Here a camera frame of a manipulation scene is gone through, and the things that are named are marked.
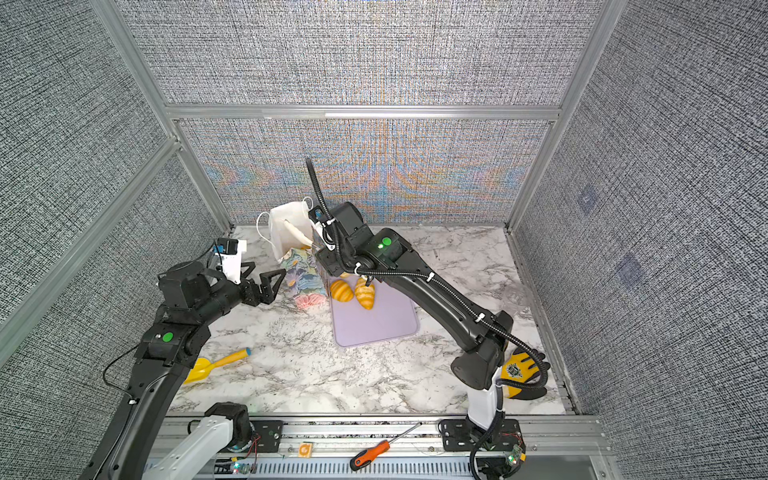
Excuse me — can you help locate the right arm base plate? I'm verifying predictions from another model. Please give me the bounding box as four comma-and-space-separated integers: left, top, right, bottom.
438, 417, 526, 453

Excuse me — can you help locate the lilac plastic tray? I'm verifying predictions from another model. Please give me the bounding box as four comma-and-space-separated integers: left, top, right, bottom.
328, 276, 420, 347

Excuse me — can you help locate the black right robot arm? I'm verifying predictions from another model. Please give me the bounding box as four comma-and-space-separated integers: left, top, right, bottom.
305, 158, 548, 446

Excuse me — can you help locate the yellow plastic scoop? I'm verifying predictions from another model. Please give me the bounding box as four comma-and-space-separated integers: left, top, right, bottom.
183, 348, 251, 385

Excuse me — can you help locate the long scored bread loaf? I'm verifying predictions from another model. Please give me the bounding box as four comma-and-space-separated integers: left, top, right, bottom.
354, 278, 376, 310

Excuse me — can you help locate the small striped croissant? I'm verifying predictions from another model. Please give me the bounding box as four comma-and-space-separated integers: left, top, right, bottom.
330, 279, 355, 303

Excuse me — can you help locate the floral paper gift bag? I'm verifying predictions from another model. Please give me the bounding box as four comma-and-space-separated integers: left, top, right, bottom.
256, 196, 327, 310

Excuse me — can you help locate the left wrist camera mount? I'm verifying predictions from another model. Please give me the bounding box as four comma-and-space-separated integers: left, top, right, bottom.
214, 237, 247, 284

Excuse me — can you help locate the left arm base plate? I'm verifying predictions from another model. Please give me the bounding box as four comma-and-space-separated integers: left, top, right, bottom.
243, 420, 284, 455

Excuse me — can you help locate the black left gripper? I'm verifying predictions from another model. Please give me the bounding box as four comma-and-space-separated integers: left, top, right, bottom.
198, 260, 286, 327

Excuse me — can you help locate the orange handled screwdriver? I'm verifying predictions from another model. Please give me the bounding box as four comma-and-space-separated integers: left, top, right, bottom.
349, 422, 422, 471

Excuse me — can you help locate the yellow black work glove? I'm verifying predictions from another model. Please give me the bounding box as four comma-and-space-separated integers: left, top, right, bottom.
501, 347, 547, 401

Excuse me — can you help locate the small orange tag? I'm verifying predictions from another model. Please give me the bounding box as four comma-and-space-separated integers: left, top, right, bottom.
298, 442, 314, 459

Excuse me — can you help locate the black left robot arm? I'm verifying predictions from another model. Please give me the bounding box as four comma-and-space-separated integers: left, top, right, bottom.
81, 261, 286, 479

